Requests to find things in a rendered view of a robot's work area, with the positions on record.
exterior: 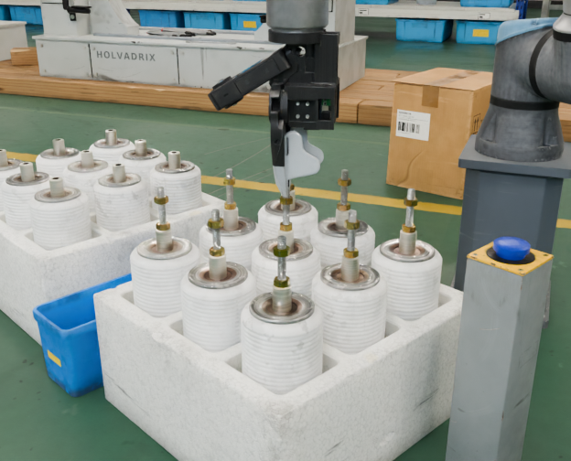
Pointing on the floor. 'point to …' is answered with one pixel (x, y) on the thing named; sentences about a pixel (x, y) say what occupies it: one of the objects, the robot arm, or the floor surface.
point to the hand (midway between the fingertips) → (280, 185)
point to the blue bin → (73, 338)
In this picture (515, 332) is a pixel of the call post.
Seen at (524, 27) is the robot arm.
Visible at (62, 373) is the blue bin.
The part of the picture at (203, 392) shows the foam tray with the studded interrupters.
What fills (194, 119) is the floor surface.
